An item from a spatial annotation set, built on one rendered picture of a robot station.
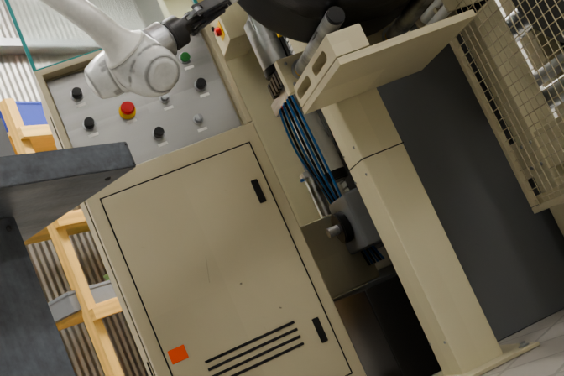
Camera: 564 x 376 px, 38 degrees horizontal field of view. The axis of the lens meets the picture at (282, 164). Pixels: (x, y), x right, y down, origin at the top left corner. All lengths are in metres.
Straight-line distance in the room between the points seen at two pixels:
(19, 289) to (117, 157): 0.21
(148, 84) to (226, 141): 0.85
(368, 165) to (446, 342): 0.50
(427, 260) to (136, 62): 0.96
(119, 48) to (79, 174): 0.64
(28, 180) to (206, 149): 1.47
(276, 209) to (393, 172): 0.42
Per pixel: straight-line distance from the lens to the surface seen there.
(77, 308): 4.50
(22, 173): 1.04
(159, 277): 2.38
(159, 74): 1.67
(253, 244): 2.43
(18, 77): 6.00
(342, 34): 1.89
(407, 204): 2.21
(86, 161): 1.11
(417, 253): 2.20
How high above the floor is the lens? 0.35
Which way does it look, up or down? 9 degrees up
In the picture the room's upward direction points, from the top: 24 degrees counter-clockwise
